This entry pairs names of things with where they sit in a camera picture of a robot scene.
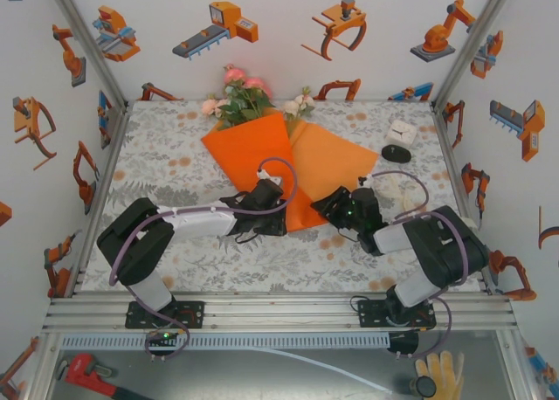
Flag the aluminium frame post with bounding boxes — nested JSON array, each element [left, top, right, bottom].
[[430, 0, 521, 111], [43, 0, 130, 111]]

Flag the small white square clock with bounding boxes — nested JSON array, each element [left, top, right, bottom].
[[386, 119, 418, 148]]

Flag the peach blossom flower stem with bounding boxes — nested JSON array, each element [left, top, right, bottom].
[[200, 94, 228, 121]]

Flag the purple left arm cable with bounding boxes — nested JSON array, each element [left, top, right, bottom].
[[107, 156, 300, 364]]

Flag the red pipe wrench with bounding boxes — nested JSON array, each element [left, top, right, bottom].
[[64, 352, 154, 400]]

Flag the aluminium side rail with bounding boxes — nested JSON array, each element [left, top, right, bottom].
[[72, 101, 132, 297], [430, 101, 499, 296]]

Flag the aluminium frame cross rails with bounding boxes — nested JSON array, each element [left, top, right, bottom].
[[41, 291, 519, 334]]

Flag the floral printed tablecloth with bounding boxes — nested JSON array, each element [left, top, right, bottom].
[[82, 99, 481, 294]]

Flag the black oval object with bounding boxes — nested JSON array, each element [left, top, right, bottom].
[[381, 144, 412, 163]]

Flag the black round knob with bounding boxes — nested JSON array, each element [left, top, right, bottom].
[[410, 375, 438, 399]]

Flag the white slotted cable duct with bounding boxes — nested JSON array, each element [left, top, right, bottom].
[[60, 333, 390, 351]]

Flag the black controller box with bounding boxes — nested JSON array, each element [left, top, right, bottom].
[[388, 332, 420, 357]]

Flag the grey metal shelf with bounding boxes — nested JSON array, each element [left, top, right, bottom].
[[47, 347, 532, 400]]

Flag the orange wrapping paper sheet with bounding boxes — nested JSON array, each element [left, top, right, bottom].
[[200, 111, 380, 233]]

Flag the cream printed ribbon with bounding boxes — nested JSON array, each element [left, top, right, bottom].
[[373, 172, 478, 233]]

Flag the cream bud flower stem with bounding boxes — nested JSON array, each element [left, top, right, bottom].
[[281, 85, 316, 121]]

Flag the yellow work glove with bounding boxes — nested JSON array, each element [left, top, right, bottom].
[[413, 350, 465, 400]]

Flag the circuit board with green light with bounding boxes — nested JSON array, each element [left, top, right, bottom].
[[146, 329, 183, 347]]

